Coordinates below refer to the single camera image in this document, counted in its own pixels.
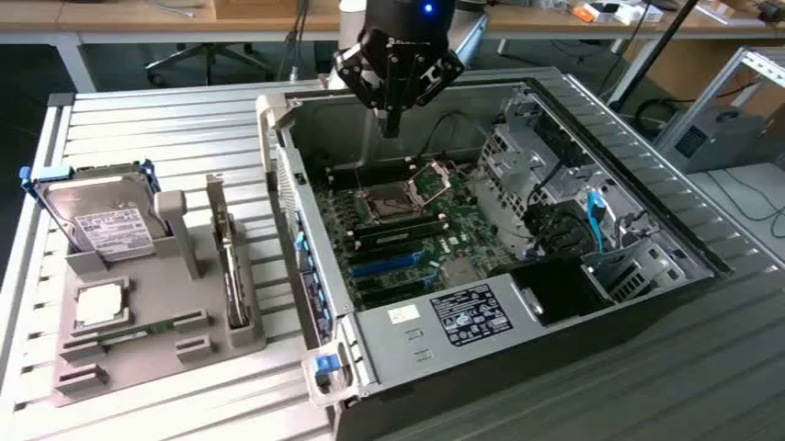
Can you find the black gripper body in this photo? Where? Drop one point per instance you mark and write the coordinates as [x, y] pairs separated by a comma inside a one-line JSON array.
[[407, 27]]

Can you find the graphics card with fan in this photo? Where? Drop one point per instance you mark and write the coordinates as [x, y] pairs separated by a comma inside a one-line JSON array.
[[236, 275]]

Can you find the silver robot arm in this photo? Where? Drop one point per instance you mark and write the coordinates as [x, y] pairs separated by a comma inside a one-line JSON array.
[[350, 27]]

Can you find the brown cardboard box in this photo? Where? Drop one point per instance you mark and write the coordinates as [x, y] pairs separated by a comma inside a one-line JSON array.
[[257, 9]]

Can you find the silver disk bay cage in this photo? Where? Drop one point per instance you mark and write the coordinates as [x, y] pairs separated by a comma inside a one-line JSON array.
[[515, 161]]

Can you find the locking lever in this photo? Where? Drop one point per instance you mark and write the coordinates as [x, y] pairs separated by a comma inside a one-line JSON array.
[[359, 179]]

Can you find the metal socket cover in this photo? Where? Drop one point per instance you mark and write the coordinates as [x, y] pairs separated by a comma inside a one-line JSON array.
[[428, 181]]

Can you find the office chair base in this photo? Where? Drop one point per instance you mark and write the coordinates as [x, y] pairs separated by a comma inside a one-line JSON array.
[[208, 55]]

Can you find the orange small box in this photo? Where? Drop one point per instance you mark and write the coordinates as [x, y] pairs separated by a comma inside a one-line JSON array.
[[585, 13]]

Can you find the CPU socket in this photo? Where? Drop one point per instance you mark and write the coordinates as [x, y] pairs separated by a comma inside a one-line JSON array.
[[386, 206]]

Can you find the green motherboard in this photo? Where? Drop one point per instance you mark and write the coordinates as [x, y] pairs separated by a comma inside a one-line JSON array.
[[454, 220]]

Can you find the black RAM stick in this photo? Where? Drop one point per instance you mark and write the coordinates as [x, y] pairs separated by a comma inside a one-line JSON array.
[[392, 232]]

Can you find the black slanted pole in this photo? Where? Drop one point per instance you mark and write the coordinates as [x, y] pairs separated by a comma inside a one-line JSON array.
[[662, 41]]

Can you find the long wooden desk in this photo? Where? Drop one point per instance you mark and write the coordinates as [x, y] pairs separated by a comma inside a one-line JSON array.
[[123, 18]]

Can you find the silver chipset heatsink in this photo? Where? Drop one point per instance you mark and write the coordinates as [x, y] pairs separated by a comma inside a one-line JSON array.
[[463, 273]]

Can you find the wooden desk with clutter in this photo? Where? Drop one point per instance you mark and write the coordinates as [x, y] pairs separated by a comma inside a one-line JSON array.
[[705, 25]]

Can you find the grey control box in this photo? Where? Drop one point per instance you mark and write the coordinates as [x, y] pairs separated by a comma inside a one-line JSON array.
[[723, 142]]

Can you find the hard disk in blue caddy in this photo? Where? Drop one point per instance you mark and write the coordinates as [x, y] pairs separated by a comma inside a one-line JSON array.
[[109, 220]]

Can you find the silver power supply unit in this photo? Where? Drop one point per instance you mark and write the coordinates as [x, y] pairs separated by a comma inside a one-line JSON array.
[[392, 349]]

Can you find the blue case latch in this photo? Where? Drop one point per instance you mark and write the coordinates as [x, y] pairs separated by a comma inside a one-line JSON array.
[[324, 365]]

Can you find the grey plastic parts rack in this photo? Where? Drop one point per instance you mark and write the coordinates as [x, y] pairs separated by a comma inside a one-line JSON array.
[[159, 331]]

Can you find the silver CPU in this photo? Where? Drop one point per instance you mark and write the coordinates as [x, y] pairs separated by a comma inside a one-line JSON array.
[[100, 303]]

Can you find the open black PC case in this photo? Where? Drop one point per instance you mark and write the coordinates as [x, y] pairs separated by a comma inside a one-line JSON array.
[[520, 367]]

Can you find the green RAM stick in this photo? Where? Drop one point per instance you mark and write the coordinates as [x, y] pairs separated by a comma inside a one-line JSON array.
[[147, 330]]

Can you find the aluminium profile frame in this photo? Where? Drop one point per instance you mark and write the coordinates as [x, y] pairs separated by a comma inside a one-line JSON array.
[[735, 62]]

